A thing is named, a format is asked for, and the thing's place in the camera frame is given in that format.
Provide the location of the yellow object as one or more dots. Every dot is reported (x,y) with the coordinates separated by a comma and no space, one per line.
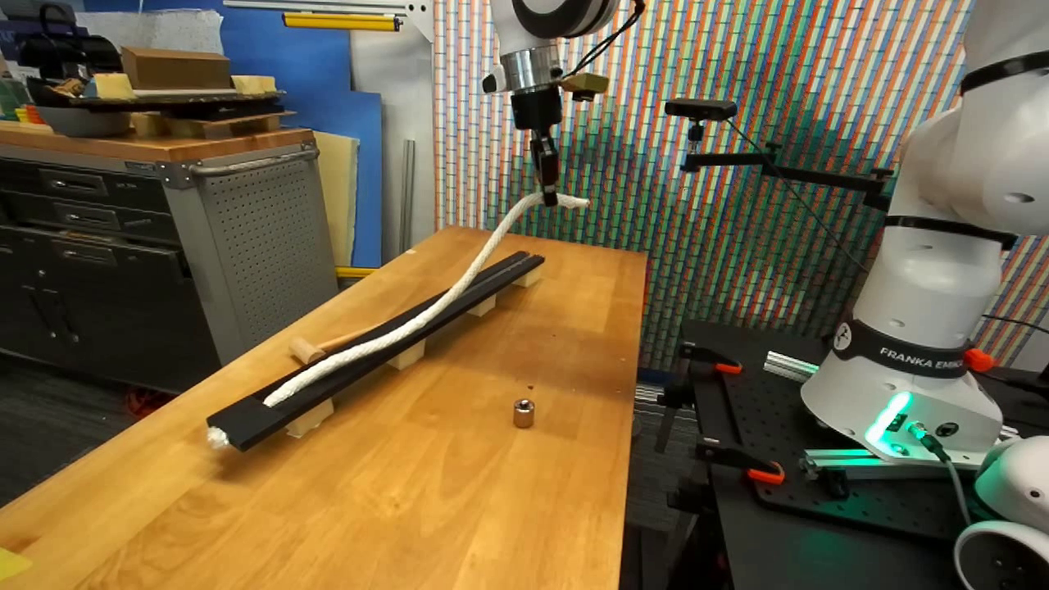
(352,273)

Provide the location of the yellow bar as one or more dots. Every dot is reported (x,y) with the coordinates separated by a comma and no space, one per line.
(340,22)

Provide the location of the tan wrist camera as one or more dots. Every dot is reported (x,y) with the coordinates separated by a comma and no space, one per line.
(586,84)

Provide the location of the striped colourful backdrop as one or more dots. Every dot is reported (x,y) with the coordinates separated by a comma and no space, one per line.
(764,250)

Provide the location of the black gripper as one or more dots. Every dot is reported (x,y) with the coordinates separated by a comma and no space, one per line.
(539,112)

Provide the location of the white box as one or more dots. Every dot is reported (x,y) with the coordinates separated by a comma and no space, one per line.
(153,31)

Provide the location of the brown wooden box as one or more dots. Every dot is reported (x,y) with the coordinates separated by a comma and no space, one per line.
(175,68)

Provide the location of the green lit metal bar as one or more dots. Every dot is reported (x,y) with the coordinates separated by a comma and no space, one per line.
(853,461)

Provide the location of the blue panel board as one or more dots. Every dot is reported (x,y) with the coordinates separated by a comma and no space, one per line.
(297,85)

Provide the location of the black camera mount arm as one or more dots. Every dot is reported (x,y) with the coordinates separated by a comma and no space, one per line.
(787,167)

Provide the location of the orange round knob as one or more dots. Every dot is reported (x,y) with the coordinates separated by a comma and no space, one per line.
(983,357)

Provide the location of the white foam board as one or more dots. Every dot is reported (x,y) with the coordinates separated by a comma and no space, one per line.
(395,108)

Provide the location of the black flat tray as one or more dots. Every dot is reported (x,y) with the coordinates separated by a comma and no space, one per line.
(165,107)

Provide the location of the small loose wooden block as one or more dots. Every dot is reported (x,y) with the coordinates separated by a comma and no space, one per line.
(304,348)

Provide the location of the small metal nut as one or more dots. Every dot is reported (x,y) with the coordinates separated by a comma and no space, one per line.
(521,414)

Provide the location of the white rail end piece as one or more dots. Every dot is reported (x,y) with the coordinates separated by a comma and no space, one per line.
(218,439)

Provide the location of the wooden plank stack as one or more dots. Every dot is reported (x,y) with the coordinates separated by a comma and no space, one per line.
(218,123)

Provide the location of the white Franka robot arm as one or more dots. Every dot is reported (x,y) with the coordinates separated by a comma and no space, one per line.
(939,282)

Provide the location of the wooden support block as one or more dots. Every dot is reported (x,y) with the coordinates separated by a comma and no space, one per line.
(311,420)
(533,280)
(408,354)
(488,306)

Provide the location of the black robot table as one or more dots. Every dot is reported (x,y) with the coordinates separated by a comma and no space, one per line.
(764,536)

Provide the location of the silver aluminium bar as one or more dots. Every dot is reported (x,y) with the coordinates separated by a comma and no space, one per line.
(787,364)

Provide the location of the black exterior camera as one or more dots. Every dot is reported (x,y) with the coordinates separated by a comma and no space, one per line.
(703,108)

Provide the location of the long black rail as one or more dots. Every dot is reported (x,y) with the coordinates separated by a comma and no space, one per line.
(460,298)

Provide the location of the beige foam slab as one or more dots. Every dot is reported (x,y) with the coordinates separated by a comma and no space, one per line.
(257,85)

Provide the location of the black equipment pile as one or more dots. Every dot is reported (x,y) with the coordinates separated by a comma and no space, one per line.
(66,45)

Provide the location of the grey perforated metal cabinet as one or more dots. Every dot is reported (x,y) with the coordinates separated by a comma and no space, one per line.
(249,250)

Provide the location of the beige panel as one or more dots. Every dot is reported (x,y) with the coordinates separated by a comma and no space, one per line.
(336,198)

